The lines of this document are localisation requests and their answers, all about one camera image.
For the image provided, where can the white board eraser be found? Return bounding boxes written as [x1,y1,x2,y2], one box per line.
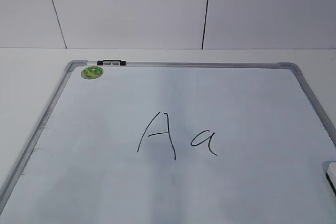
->
[322,161,336,188]

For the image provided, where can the black board hanger clip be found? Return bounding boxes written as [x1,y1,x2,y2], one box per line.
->
[97,60,127,66]

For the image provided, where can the round green sticker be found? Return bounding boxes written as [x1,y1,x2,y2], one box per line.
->
[81,66,104,80]

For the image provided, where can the white board with grey frame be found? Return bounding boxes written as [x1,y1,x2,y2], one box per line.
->
[1,62,335,223]

